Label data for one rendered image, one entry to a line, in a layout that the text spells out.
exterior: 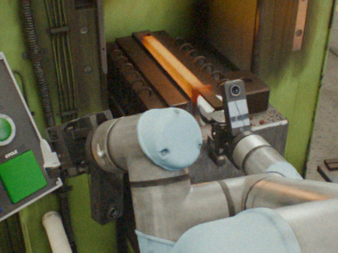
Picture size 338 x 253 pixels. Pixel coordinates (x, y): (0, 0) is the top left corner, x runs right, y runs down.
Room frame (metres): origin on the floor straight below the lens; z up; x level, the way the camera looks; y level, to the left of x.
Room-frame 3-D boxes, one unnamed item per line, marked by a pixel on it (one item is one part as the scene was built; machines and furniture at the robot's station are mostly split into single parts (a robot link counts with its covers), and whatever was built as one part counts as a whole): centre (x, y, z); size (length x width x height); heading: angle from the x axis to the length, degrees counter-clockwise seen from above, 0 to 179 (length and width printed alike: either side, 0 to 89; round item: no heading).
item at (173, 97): (1.27, 0.03, 0.96); 0.42 x 0.20 x 0.09; 22
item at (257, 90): (1.20, -0.20, 0.95); 0.12 x 0.08 x 0.06; 22
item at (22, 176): (0.77, 0.27, 1.01); 0.07 x 0.05 x 0.07; 137
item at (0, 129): (0.81, 0.31, 1.09); 0.05 x 0.03 x 0.04; 112
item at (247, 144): (0.86, -0.17, 1.00); 0.08 x 0.05 x 0.08; 112
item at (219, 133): (0.93, -0.14, 0.99); 0.12 x 0.08 x 0.09; 22
